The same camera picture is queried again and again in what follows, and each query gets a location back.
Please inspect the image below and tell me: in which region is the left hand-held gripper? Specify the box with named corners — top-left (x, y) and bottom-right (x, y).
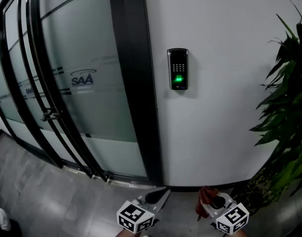
top-left (116, 188), bottom-right (171, 234)

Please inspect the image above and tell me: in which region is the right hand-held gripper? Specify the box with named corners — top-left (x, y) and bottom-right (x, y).
top-left (199, 192), bottom-right (250, 235)

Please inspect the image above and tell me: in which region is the reddish brown cloth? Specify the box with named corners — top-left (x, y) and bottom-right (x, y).
top-left (195, 185), bottom-right (219, 221)

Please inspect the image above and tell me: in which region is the person's left forearm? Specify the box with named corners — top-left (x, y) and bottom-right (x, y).
top-left (115, 229), bottom-right (142, 237)

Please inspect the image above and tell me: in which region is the green leafy plant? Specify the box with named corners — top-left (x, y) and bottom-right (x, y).
top-left (249, 0), bottom-right (302, 197)

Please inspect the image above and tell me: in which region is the black door lock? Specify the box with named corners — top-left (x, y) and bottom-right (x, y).
top-left (40, 107), bottom-right (62, 122)

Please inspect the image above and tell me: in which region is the white object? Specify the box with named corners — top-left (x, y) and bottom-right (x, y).
top-left (0, 206), bottom-right (12, 232)

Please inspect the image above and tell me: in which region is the frosted glass panel large logo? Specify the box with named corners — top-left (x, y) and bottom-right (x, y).
top-left (26, 0), bottom-right (149, 182)

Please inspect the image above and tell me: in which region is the frosted glass door small logo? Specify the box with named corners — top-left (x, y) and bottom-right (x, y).
top-left (0, 0), bottom-right (65, 169)

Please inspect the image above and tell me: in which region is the black door frame post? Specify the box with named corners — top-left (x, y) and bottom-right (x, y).
top-left (108, 0), bottom-right (164, 187)

